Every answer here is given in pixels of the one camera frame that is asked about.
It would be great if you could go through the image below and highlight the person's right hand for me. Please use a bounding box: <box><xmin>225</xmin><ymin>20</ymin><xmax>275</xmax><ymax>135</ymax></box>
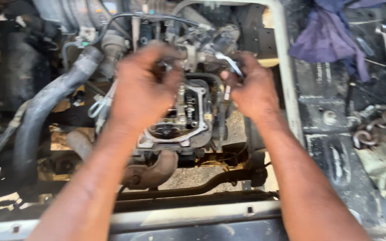
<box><xmin>220</xmin><ymin>51</ymin><xmax>281</xmax><ymax>125</ymax></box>

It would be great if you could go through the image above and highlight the person's left hand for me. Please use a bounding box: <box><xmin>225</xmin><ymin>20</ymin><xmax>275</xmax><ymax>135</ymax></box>
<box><xmin>107</xmin><ymin>43</ymin><xmax>184</xmax><ymax>133</ymax></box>

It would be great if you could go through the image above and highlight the silver wrench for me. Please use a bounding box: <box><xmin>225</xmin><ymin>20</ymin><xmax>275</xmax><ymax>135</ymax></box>
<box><xmin>214</xmin><ymin>52</ymin><xmax>245</xmax><ymax>79</ymax></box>

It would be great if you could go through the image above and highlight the open engine block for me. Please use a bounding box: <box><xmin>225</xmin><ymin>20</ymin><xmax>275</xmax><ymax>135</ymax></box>
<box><xmin>136</xmin><ymin>72</ymin><xmax>227</xmax><ymax>158</ymax></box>

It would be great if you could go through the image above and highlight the purple cloth rag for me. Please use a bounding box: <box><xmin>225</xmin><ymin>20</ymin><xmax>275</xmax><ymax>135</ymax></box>
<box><xmin>288</xmin><ymin>0</ymin><xmax>386</xmax><ymax>82</ymax></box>

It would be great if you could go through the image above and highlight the rusty exhaust manifold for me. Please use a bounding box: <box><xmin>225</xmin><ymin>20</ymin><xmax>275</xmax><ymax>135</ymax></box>
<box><xmin>121</xmin><ymin>150</ymin><xmax>179</xmax><ymax>191</ymax></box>

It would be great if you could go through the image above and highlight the black steering rod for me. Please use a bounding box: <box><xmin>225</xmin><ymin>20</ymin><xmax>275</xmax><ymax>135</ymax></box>
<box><xmin>117</xmin><ymin>167</ymin><xmax>268</xmax><ymax>201</ymax></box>

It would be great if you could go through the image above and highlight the pile of rusty metal parts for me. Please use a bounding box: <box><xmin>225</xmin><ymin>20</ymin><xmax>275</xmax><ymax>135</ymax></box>
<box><xmin>347</xmin><ymin>105</ymin><xmax>386</xmax><ymax>149</ymax></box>

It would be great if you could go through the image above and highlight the beige cloth rag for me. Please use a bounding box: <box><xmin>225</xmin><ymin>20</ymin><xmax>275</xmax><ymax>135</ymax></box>
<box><xmin>355</xmin><ymin>141</ymin><xmax>386</xmax><ymax>215</ymax></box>

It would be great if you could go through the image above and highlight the black cable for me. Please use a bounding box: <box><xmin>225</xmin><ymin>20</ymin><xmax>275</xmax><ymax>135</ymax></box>
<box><xmin>91</xmin><ymin>12</ymin><xmax>214</xmax><ymax>46</ymax></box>

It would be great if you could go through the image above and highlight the silver cable bracket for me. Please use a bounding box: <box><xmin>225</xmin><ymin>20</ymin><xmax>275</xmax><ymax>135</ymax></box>
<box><xmin>88</xmin><ymin>80</ymin><xmax>118</xmax><ymax>134</ymax></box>

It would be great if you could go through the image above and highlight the large black rubber hose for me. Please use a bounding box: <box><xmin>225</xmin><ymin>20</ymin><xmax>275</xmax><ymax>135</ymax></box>
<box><xmin>12</xmin><ymin>46</ymin><xmax>104</xmax><ymax>188</ymax></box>

